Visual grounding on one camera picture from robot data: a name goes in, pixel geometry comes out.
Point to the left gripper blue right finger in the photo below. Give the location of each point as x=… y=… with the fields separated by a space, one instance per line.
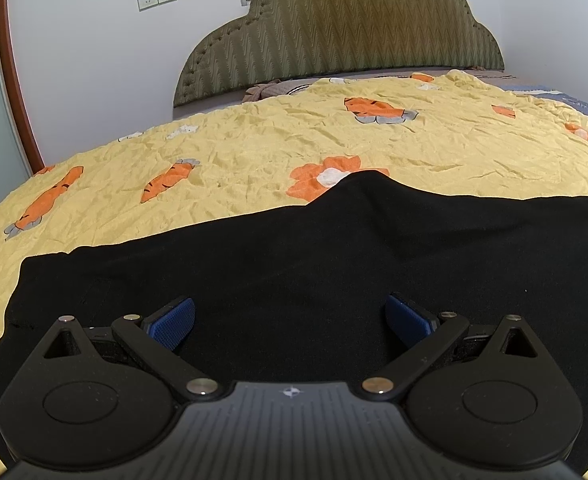
x=407 y=321

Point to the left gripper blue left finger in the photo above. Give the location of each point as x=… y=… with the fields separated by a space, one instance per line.
x=169 y=325

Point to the black trousers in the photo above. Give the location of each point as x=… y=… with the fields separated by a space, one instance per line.
x=295 y=293

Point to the yellow carrot print bedsheet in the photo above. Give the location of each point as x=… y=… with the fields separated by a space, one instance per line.
x=455 y=133

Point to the brown grey pillow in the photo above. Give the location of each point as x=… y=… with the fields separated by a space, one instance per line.
x=278 y=87

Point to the olive green padded headboard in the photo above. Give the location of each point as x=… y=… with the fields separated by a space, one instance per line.
x=281 y=39

